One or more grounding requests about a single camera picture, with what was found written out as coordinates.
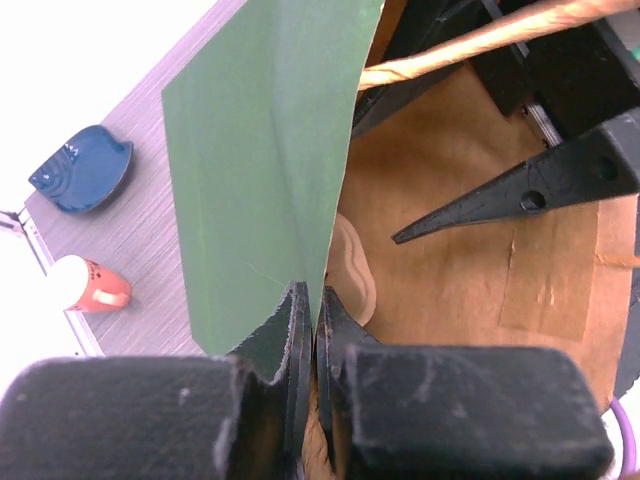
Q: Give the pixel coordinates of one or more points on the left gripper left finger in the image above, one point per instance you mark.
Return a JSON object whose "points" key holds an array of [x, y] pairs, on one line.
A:
{"points": [[237, 416]]}

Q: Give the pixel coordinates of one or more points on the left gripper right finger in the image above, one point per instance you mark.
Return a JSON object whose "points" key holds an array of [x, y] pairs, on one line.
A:
{"points": [[452, 412]]}

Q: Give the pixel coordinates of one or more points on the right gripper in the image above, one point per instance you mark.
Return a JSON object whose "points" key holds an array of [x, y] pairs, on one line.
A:
{"points": [[580, 77]]}

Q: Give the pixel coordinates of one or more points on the cardboard cup carrier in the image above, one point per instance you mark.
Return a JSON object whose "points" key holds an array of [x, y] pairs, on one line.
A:
{"points": [[348, 272]]}

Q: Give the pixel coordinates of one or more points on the green paper bag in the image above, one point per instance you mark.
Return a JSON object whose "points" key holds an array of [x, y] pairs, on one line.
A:
{"points": [[268, 138]]}

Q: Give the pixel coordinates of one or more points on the small copper cup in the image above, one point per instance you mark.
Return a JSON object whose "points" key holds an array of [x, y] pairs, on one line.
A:
{"points": [[78, 284]]}

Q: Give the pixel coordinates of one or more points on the blue ceramic dish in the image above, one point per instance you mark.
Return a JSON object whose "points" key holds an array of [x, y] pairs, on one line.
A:
{"points": [[85, 171]]}

